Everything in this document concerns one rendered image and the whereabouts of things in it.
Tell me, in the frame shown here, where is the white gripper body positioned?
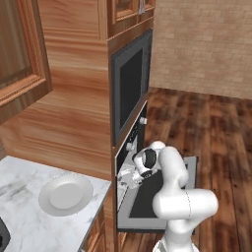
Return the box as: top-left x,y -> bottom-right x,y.
118,166 -> 144,190

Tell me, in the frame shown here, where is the wooden cabinet door glass pane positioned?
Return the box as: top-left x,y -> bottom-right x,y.
107,0 -> 142,37

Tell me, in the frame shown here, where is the white round plate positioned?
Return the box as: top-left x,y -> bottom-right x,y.
37,173 -> 95,218

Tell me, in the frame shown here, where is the tall wooden oven cabinet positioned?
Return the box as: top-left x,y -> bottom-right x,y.
0,0 -> 156,252

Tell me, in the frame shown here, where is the black built-in microwave oven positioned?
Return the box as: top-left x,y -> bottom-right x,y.
109,28 -> 155,148

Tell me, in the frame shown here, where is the grey cabinet door handle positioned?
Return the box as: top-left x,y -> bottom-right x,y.
138,0 -> 146,16

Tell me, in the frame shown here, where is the black hob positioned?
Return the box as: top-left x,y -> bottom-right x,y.
0,218 -> 11,252

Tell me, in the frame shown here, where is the wooden drawer front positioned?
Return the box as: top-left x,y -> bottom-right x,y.
79,204 -> 108,252

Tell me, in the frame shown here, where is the grey oven door black glass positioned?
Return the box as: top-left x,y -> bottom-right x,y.
116,156 -> 200,234

